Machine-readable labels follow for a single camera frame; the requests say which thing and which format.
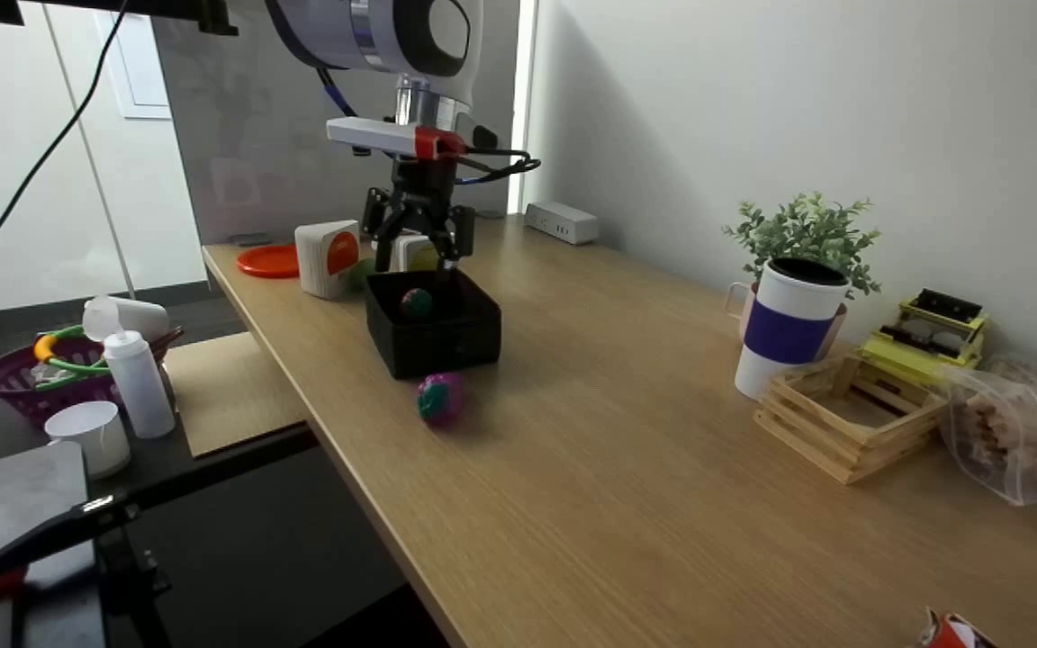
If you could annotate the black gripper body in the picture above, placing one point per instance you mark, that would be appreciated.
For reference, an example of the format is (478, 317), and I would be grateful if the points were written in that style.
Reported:
(424, 200)

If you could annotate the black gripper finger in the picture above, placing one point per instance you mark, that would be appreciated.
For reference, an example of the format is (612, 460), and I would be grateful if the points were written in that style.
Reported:
(449, 251)
(384, 253)

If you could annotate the purple grape toy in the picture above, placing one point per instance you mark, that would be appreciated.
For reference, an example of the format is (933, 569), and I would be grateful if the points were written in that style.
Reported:
(442, 398)

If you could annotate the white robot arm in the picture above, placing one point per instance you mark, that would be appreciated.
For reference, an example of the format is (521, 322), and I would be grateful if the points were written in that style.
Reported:
(430, 49)

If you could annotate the green ball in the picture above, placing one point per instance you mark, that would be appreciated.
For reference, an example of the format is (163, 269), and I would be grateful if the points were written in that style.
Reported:
(361, 276)

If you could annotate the white carton with orange label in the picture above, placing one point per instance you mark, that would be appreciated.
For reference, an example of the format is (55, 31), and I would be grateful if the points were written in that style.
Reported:
(327, 258)

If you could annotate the black square storage box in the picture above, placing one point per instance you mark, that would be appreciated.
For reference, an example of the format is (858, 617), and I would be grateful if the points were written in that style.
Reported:
(463, 331)

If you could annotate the orange plate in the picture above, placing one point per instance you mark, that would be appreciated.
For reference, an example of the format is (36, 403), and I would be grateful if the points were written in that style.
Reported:
(268, 259)

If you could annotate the white power strip box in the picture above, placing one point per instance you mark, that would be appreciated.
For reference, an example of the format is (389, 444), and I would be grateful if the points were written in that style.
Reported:
(563, 222)

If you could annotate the white plastic bottle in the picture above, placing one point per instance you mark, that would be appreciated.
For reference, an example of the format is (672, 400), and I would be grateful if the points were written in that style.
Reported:
(139, 383)

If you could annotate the white cup on side table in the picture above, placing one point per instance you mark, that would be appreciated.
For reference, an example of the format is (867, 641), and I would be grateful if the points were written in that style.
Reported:
(109, 313)

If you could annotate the white round container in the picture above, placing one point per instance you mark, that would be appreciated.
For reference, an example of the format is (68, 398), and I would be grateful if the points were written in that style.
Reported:
(96, 428)

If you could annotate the white and blue cup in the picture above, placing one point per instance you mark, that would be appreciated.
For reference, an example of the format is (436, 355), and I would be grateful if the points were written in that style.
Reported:
(791, 317)

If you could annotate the purple basket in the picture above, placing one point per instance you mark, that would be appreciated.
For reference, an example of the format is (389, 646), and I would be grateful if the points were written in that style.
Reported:
(55, 373)

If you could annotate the wooden crate coaster holder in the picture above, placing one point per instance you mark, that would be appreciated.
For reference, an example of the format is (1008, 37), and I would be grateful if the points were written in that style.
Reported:
(851, 419)

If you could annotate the yellow black small device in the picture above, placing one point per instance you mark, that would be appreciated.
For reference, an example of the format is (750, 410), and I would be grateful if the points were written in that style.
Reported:
(929, 335)

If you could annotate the clear plastic snack bag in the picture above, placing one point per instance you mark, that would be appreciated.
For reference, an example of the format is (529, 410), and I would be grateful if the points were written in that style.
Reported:
(990, 428)

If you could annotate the small wrapped candy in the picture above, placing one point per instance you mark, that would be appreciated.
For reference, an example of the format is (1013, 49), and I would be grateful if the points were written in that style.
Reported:
(952, 632)

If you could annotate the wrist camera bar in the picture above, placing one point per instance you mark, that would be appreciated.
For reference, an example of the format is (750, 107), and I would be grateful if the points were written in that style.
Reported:
(414, 143)

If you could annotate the black clamp handle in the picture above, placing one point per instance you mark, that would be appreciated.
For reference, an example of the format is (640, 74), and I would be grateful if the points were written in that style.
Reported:
(127, 506)

